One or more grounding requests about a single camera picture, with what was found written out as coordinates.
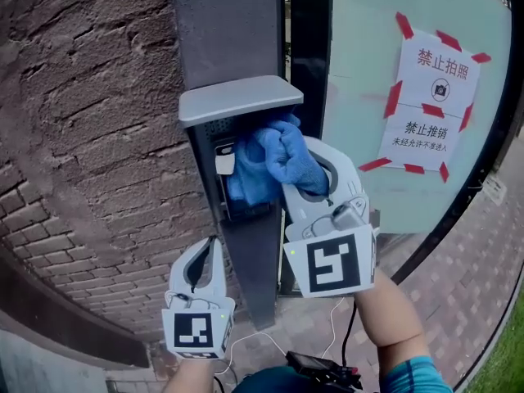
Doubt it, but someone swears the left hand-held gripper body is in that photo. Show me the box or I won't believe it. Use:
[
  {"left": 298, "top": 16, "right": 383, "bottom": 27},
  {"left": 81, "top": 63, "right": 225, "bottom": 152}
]
[{"left": 160, "top": 291, "right": 237, "bottom": 361}]

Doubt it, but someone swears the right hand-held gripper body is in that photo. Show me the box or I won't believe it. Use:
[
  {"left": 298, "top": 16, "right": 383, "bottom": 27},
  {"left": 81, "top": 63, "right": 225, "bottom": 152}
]
[{"left": 282, "top": 201, "right": 381, "bottom": 300}]

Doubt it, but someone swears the black access control terminal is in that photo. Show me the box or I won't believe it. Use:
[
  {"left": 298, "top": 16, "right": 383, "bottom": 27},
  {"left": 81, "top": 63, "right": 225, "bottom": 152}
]
[{"left": 211, "top": 135, "right": 274, "bottom": 224}]

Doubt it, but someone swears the blue microfibre cloth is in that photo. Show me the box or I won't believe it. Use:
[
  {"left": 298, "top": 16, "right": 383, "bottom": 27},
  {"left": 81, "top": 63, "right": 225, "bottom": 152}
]
[{"left": 226, "top": 112, "right": 331, "bottom": 205}]

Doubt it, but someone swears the person's right forearm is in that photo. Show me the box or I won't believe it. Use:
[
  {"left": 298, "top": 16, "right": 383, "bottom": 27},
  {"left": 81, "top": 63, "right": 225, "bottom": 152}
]
[{"left": 354, "top": 268, "right": 429, "bottom": 350}]

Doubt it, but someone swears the person's left forearm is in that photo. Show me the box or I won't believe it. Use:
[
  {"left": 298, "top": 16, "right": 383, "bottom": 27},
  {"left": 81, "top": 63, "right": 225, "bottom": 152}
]
[{"left": 161, "top": 358, "right": 216, "bottom": 393}]

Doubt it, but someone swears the black chest-mounted device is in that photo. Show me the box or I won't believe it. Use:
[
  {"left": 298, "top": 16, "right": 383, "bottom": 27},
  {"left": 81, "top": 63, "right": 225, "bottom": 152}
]
[{"left": 285, "top": 350, "right": 364, "bottom": 393}]

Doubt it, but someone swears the grey metal rain hood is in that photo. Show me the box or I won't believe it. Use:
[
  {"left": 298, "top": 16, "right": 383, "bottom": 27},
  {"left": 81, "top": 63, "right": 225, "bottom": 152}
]
[{"left": 178, "top": 75, "right": 305, "bottom": 224}]

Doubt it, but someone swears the person's teal shirt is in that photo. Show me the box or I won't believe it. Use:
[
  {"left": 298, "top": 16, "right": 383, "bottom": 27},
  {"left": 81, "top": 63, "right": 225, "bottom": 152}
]
[{"left": 231, "top": 355, "right": 454, "bottom": 393}]

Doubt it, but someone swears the black framed glass door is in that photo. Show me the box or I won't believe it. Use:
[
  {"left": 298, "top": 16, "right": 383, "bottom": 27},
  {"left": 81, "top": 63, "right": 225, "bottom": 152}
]
[{"left": 278, "top": 0, "right": 524, "bottom": 298}]

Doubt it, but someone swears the grey square drain cover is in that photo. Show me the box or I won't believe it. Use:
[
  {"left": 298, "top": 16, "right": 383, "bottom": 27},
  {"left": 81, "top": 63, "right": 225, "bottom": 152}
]
[{"left": 484, "top": 175, "right": 508, "bottom": 207}]

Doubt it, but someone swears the white paper notice, red tape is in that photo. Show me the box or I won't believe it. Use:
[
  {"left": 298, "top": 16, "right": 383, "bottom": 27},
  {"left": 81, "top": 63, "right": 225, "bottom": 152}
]
[{"left": 358, "top": 11, "right": 492, "bottom": 183}]

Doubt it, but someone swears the green grass lawn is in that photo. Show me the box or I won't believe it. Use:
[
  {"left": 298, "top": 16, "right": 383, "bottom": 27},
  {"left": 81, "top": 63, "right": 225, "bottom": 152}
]
[{"left": 466, "top": 292, "right": 524, "bottom": 393}]

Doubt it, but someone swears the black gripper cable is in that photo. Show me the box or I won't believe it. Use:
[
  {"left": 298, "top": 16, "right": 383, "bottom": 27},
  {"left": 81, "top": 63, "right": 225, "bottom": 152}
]
[{"left": 340, "top": 299, "right": 358, "bottom": 364}]

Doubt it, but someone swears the dark grey metal post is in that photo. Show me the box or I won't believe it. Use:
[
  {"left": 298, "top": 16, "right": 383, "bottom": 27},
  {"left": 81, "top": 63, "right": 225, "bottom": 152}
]
[{"left": 171, "top": 0, "right": 287, "bottom": 330}]

